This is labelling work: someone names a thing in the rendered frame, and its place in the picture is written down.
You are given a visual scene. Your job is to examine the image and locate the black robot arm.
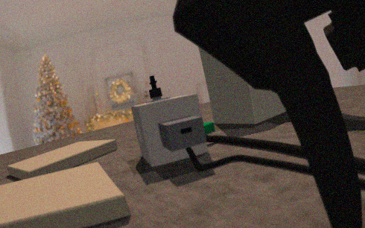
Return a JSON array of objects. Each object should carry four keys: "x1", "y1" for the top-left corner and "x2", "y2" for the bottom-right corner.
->
[{"x1": 323, "y1": 0, "x2": 365, "y2": 72}]

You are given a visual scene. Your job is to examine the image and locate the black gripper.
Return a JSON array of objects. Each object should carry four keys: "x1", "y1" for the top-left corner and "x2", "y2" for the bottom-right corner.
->
[{"x1": 173, "y1": 0, "x2": 362, "y2": 228}]

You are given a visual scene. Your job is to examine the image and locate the small green block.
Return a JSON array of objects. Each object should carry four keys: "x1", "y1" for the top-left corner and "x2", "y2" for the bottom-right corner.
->
[{"x1": 204, "y1": 122, "x2": 215, "y2": 134}]

